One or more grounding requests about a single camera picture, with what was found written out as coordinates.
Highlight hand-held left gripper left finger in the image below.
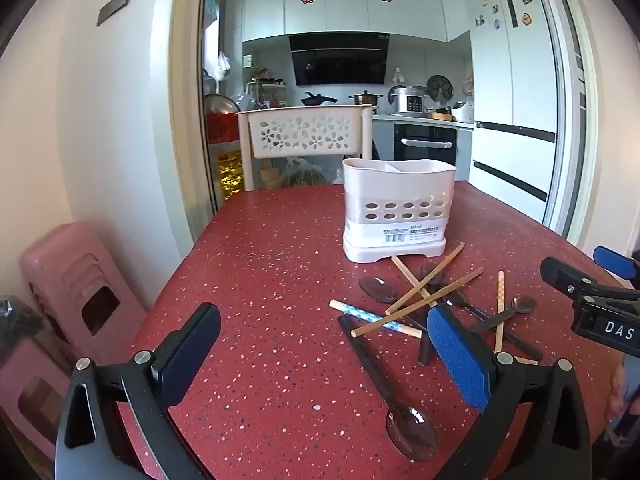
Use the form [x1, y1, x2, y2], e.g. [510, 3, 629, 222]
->
[55, 302, 222, 480]

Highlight pink plastic stool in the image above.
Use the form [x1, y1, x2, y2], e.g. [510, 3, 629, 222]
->
[20, 222, 149, 363]
[0, 344, 72, 467]

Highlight dark translucent plastic spoon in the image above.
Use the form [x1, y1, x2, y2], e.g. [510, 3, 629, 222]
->
[418, 261, 449, 366]
[467, 295, 539, 333]
[359, 275, 401, 305]
[338, 314, 441, 462]
[442, 294, 545, 362]

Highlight round black trivet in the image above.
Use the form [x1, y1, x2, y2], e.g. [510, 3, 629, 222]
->
[427, 74, 455, 104]

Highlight metal basin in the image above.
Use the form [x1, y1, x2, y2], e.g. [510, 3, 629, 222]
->
[204, 93, 241, 116]

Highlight white plastic utensil holder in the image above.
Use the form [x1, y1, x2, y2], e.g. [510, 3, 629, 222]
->
[342, 157, 457, 264]

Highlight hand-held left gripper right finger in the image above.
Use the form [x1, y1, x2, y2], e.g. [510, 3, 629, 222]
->
[426, 304, 592, 480]

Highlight white flower-cutout basket rack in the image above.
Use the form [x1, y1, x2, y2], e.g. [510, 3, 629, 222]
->
[237, 104, 374, 192]

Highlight white refrigerator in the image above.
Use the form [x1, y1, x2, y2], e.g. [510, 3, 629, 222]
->
[461, 0, 559, 213]

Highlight silver rice cooker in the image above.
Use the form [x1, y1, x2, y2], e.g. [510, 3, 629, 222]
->
[388, 85, 429, 114]

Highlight grey wall switch plate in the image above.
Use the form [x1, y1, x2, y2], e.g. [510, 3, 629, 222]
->
[97, 0, 134, 27]

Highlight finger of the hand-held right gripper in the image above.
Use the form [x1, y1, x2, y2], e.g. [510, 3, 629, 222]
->
[539, 257, 640, 307]
[593, 245, 640, 281]

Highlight black range hood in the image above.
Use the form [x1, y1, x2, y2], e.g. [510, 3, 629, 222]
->
[288, 32, 391, 86]

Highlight person's right hand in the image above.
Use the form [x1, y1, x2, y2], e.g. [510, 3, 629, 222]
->
[604, 356, 632, 427]

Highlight black built-in oven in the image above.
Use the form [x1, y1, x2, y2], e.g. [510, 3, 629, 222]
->
[393, 124, 459, 167]

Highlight white upper cabinets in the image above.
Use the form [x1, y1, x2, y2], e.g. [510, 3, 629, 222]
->
[243, 0, 472, 44]

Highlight black bag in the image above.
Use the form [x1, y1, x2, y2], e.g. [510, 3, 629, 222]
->
[0, 295, 47, 357]

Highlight spice rack with jars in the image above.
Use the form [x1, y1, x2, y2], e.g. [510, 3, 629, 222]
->
[249, 77, 289, 109]

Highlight blue patterned chopstick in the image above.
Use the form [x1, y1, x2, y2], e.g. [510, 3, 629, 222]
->
[329, 299, 427, 339]

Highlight clear bag of vegetables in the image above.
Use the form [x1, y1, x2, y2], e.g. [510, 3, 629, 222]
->
[284, 157, 342, 189]

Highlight orange patterned chopstick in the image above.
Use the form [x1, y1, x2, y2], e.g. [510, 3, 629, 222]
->
[494, 270, 506, 353]

